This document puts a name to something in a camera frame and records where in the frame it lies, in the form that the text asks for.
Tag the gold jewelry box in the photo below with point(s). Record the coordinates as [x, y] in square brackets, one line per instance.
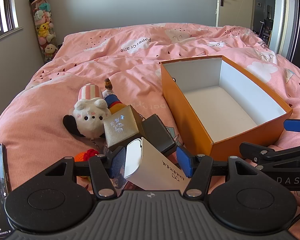
[120, 127]

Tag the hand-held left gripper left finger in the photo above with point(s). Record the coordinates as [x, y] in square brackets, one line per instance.
[118, 162]

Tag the dark grey box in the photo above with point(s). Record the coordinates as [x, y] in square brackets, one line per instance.
[157, 132]

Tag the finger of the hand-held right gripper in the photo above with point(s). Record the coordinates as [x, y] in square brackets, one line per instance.
[262, 151]
[293, 125]

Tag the white door frame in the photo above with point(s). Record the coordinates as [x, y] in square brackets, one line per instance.
[278, 17]

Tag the orange cardboard box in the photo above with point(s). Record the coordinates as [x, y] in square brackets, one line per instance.
[190, 120]

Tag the grey door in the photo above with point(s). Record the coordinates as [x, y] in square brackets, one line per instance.
[237, 2]

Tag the white rabbit plush striped hat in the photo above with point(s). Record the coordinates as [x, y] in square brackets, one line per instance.
[90, 115]

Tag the white glasses case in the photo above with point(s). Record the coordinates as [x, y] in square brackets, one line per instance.
[150, 165]

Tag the small doll blue yellow outfit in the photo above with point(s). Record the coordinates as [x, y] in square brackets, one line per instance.
[112, 102]

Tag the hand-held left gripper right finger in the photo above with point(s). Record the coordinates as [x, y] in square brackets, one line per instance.
[185, 163]

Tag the clear tube of plush toys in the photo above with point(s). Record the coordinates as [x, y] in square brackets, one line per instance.
[43, 30]

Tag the pink printed duvet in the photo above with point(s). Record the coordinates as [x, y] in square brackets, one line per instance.
[65, 55]

